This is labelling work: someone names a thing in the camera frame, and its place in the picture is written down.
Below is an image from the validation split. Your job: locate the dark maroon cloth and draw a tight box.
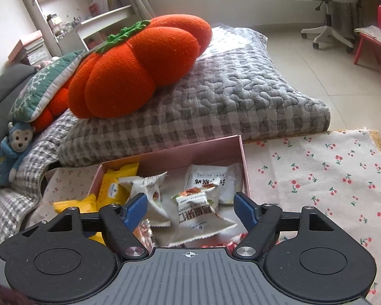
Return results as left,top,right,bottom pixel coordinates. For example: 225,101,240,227
0,270,32,305

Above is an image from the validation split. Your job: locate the newspaper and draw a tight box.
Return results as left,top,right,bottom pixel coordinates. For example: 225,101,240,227
355,25,381,44

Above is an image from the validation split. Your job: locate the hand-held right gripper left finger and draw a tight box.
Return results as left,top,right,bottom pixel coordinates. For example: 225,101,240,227
43,193,150,260

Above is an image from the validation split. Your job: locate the large yellow snack packet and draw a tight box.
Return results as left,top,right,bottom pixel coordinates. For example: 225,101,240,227
53,194,104,245

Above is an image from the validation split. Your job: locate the large orange pumpkin cushion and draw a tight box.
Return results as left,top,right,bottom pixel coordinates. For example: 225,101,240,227
68,15,213,119

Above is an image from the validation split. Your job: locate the red white snack packet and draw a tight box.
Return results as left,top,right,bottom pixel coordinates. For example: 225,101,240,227
203,233,245,249

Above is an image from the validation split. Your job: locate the white bookshelf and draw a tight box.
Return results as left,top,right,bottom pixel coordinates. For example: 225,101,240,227
14,0,147,54

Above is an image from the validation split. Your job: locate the green snowflake pillow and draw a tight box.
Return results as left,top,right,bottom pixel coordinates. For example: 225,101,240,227
9,50,86,123

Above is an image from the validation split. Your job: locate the small yellow snack packet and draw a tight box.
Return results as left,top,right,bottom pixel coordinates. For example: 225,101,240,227
96,163,140,212

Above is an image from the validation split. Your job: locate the pink cardboard box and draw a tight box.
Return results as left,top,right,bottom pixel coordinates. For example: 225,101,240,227
88,135,251,248

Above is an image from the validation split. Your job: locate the white nut snack packet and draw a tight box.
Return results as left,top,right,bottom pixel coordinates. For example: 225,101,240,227
170,186,239,248
118,172,172,229

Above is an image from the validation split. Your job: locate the blue monkey plush toy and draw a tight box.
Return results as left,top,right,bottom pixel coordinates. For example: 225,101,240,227
0,121,36,189

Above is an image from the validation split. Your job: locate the grey checked blanket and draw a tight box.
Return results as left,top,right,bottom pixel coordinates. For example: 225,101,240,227
0,110,80,255

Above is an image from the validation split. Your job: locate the grey checked quilted pillow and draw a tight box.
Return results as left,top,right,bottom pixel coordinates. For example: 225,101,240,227
58,27,331,167

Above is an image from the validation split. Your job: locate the small orange pumpkin cushion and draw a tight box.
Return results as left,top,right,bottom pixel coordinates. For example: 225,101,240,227
30,79,73,132

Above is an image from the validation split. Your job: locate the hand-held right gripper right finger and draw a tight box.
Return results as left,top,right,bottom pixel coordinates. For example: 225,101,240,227
231,191,340,260

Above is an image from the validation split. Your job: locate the white grey snack packet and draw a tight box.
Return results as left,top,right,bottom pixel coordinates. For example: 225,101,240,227
184,163,244,205

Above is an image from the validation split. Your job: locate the cherry print cloth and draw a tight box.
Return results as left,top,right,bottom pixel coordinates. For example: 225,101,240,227
28,129,381,302

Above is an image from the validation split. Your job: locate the orange silver snack packet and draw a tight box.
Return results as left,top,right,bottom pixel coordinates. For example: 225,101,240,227
134,219,155,249

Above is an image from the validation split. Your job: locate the stack of books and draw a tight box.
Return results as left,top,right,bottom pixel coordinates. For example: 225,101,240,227
8,30,51,67

